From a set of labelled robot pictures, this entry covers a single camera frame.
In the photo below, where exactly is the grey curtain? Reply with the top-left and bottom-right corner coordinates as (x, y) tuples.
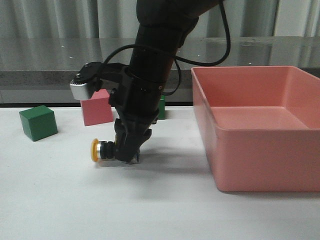
(0, 0), (320, 39)

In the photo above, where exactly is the black cable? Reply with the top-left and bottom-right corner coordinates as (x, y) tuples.
(102, 0), (231, 96)

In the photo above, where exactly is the left green wooden cube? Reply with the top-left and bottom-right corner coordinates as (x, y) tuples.
(19, 105), (58, 142)

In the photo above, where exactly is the pink plastic bin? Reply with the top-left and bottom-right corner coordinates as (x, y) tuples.
(191, 66), (320, 192)

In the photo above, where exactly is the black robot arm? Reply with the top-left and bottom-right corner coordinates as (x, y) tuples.
(96, 0), (225, 163)

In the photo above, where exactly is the grey stone counter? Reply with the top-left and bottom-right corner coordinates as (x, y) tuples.
(0, 36), (320, 107)

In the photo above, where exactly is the yellow push button switch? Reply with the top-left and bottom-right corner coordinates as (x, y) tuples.
(90, 138), (140, 165)

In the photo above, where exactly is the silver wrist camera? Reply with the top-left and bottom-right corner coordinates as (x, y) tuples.
(69, 62), (103, 100)

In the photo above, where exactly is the green wooden cube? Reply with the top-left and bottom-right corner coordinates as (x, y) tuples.
(19, 105), (58, 142)
(158, 95), (166, 120)

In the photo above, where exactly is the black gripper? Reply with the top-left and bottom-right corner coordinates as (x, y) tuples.
(108, 67), (165, 160)

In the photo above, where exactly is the right green wooden cube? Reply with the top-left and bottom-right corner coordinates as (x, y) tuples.
(158, 95), (166, 120)

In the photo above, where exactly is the pink wooden cube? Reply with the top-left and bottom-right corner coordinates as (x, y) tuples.
(80, 89), (114, 126)

